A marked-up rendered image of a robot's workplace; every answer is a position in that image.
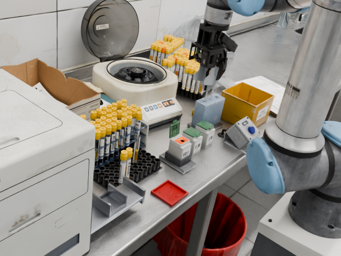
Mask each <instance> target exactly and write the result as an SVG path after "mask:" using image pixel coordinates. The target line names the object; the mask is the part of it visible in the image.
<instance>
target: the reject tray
mask: <svg viewBox="0 0 341 256"><path fill-rule="evenodd" d="M150 193H151V194H152V195H154V196H155V197H157V198H158V199H160V200H161V201H163V202H164V203H166V204H167V205H169V206H170V207H173V206H174V205H176V204H177V203H178V202H180V201H181V200H182V199H184V198H185V197H186V196H188V195H189V192H187V191H186V190H184V189H182V188H181V187H179V186H178V185H176V184H174V183H173V182H171V181H170V180H167V181H165V182H164V183H162V184H161V185H159V186H157V187H156V188H154V189H153V190H151V192H150Z"/></svg>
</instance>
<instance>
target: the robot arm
mask: <svg viewBox="0 0 341 256"><path fill-rule="evenodd" d="M309 7H310V10H309V13H308V16H307V19H306V22H305V25H304V29H303V32H302V35H301V38H300V42H299V45H298V48H297V51H296V55H295V58H294V62H293V65H292V68H291V72H290V75H289V78H288V81H287V85H286V88H285V91H284V94H283V98H282V101H281V104H280V107H279V111H278V114H277V117H276V118H274V119H272V120H270V121H269V122H268V123H267V124H266V127H265V130H264V133H263V136H262V137H261V138H260V137H256V138H254V139H252V140H250V142H249V143H248V146H247V152H246V158H247V165H248V169H249V173H250V176H251V178H252V180H253V182H254V184H255V185H256V186H257V188H258V189H259V190H260V191H262V192H263V193H265V194H283V193H287V192H292V191H295V193H294V194H293V195H292V197H291V199H290V202H289V206H288V212H289V215H290V217H291V218H292V219H293V221H294V222H295V223H296V224H297V225H298V226H300V227H301V228H302V229H304V230H306V231H307V232H309V233H311V234H314V235H317V236H320V237H324V238H329V239H340V238H341V122H337V121H325V118H326V116H327V113H328V111H329V108H330V105H331V103H332V100H333V98H334V95H335V93H336V90H337V87H338V85H339V82H340V80H341V0H207V4H206V9H205V12H204V23H200V26H199V31H198V36H197V41H196V42H192V43H191V48H190V54H189V60H192V59H194V58H195V61H196V62H198V63H200V66H199V70H198V71H197V72H196V73H195V74H194V75H193V79H194V80H197V81H201V85H202V88H203V90H204V91H206V92H208V91H209V90H211V89H212V88H213V87H214V86H215V84H216V83H217V82H218V80H219V79H220V78H221V77H222V75H223V74H224V72H225V70H226V67H227V60H228V58H227V52H228V51H229V52H230V51H231V52H235V50H236V48H237V46H238V45H237V44H236V43H235V41H234V40H232V39H231V38H230V37H228V36H227V35H226V34H225V33H223V32H222V31H227V30H229V26H230V23H231V20H232V16H233V12H235V13H237V14H240V15H242V16H246V17H250V16H253V15H255V14H257V13H258V12H280V13H301V12H305V11H306V10H307V9H308V8H309ZM192 47H195V50H194V55H192V56H191V52H192ZM196 48H197V49H196Z"/></svg>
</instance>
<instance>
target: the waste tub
mask: <svg viewBox="0 0 341 256"><path fill-rule="evenodd" d="M221 96H222V97H224V98H225V102H224V106H223V110H222V114H221V119H222V120H224V121H226V122H228V123H230V124H232V125H234V124H235V123H236V122H238V121H240V120H241V119H243V118H244V117H246V116H247V117H249V119H250V120H251V121H252V122H253V124H254V125H255V126H256V127H259V126H260V125H262V124H263V123H265V122H266V121H267V119H268V116H269V112H270V109H271V106H272V103H273V100H274V97H275V95H272V94H270V93H268V92H265V91H263V90H261V89H258V88H256V87H254V86H252V85H249V84H247V83H245V82H240V83H238V84H236V85H234V86H231V87H229V88H227V89H225V90H223V91H222V95H221Z"/></svg>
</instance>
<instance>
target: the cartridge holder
mask: <svg viewBox="0 0 341 256"><path fill-rule="evenodd" d="M191 158H192V154H191V153H190V154H189V155H188V156H186V157H184V158H182V159H179V158H177V157H176V156H174V155H173V154H171V153H169V152H168V150H167V151H166V152H164V153H163V154H161V155H159V159H160V160H162V161H163V162H165V163H166V164H168V165H169V166H171V167H173V168H174V169H176V170H177V171H179V172H180V173H182V174H185V173H187V172H188V171H190V170H191V169H193V168H195V167H196V163H195V162H193V161H191Z"/></svg>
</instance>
